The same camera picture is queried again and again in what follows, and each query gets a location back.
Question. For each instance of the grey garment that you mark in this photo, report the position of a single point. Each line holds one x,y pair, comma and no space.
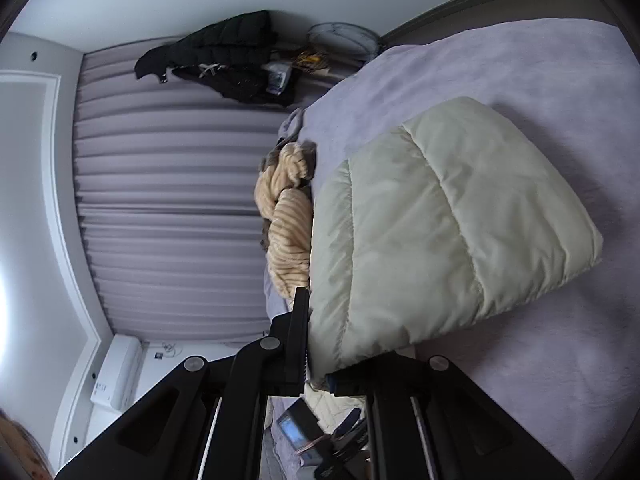
292,122

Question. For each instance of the yellow packet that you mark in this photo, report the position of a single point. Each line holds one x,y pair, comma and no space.
310,57

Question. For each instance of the person's head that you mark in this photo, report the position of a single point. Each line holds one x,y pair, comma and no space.
20,452

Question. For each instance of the black puffer jacket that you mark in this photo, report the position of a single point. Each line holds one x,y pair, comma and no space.
225,35

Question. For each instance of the white air conditioner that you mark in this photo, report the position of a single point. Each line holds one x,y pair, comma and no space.
117,370

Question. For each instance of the clear plastic packet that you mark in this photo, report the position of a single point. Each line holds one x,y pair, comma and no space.
277,77

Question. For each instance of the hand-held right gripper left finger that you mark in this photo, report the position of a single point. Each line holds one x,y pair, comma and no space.
297,340

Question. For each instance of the grey curtain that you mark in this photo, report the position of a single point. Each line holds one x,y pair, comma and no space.
170,185

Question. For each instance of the beige striped fleece garment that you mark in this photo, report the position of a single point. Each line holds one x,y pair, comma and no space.
287,230

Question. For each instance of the cream puffer jacket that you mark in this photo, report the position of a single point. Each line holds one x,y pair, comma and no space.
425,220

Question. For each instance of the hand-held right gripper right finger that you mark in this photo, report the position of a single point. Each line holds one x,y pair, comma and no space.
350,382

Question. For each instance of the lavender bed blanket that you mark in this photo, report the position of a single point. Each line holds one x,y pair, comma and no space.
525,70

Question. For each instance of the grey bed frame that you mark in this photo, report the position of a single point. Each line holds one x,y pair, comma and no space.
500,10

